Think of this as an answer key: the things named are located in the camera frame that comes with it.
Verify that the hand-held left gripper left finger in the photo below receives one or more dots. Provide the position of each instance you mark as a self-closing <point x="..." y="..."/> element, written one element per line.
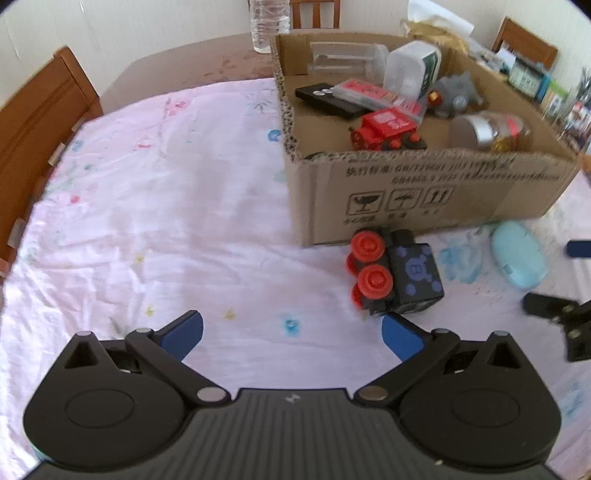
<point x="182" y="331"/>

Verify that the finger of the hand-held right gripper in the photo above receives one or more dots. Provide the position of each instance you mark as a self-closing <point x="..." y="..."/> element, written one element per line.
<point x="580" y="249"/>
<point x="549" y="305"/>

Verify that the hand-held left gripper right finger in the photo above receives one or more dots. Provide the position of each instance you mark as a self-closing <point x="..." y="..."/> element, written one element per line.
<point x="402" y="337"/>

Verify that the light blue case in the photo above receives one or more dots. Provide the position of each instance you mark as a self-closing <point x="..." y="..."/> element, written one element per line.
<point x="517" y="254"/>

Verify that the black toy train red wheels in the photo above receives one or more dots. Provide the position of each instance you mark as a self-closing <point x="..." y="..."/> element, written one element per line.
<point x="411" y="272"/>

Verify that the brown cardboard box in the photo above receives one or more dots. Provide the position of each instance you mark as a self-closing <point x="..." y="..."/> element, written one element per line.
<point x="415" y="184"/>

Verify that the gold-filled jar silver lid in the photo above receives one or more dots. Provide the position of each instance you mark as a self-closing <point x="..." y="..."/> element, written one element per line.
<point x="480" y="129"/>

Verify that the grey plush toy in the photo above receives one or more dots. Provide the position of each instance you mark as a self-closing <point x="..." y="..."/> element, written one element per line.
<point x="455" y="92"/>

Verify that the pink card pack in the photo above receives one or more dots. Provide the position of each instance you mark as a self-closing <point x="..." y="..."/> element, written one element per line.
<point x="364" y="90"/>

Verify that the black remote control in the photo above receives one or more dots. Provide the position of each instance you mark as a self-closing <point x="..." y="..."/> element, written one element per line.
<point x="314" y="94"/>

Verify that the green small box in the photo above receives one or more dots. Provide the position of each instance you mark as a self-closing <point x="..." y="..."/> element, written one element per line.
<point x="551" y="90"/>

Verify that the glass jar black lid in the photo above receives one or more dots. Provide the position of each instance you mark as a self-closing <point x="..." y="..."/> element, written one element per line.
<point x="525" y="76"/>

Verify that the wooden chair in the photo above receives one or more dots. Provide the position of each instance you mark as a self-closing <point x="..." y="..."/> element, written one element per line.
<point x="37" y="115"/>
<point x="314" y="14"/>
<point x="526" y="41"/>

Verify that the white plastic jar green label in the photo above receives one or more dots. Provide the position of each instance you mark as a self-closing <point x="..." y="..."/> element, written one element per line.
<point x="408" y="64"/>

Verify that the yellowish snack packet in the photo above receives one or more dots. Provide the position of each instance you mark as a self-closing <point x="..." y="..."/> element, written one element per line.
<point x="438" y="34"/>

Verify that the clear plastic container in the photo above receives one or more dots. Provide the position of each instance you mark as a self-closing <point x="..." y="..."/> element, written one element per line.
<point x="346" y="60"/>

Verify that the clear water bottle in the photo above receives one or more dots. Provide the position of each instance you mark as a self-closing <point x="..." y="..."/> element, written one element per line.
<point x="270" y="23"/>

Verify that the wooden chair back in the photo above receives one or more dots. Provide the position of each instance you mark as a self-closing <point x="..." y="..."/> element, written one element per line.
<point x="314" y="14"/>

